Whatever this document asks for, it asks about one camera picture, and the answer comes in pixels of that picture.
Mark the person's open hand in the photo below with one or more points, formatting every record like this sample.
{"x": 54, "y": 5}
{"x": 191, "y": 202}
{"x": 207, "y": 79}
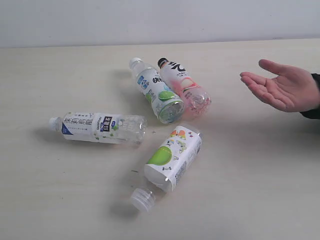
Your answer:
{"x": 284, "y": 92}

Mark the pink peach soda bottle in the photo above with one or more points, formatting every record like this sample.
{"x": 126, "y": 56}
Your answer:
{"x": 195, "y": 97}

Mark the lime label clear bottle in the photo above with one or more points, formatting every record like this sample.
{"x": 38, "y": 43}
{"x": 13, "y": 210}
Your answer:
{"x": 167, "y": 106}

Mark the butterfly label square bottle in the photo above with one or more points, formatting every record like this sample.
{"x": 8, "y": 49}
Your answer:
{"x": 165, "y": 168}

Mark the jasmine oolong tea bottle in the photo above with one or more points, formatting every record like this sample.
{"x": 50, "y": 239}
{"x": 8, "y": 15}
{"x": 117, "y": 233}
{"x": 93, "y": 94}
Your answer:
{"x": 99, "y": 127}

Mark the black sleeved forearm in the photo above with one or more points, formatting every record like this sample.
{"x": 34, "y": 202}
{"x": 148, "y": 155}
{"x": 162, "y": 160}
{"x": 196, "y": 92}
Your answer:
{"x": 312, "y": 93}

